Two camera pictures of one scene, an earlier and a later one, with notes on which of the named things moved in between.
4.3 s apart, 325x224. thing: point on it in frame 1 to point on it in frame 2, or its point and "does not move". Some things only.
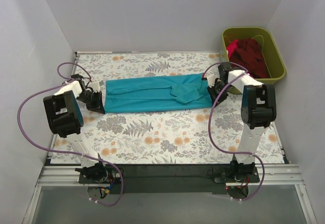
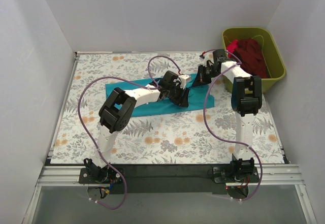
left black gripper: x=94 y=100 to x=178 y=95
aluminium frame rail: x=280 y=174 does not move
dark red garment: x=248 y=54 does not move
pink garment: x=231 y=46 does not move
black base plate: x=168 y=179 does not move
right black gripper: x=217 y=91 to x=203 y=74
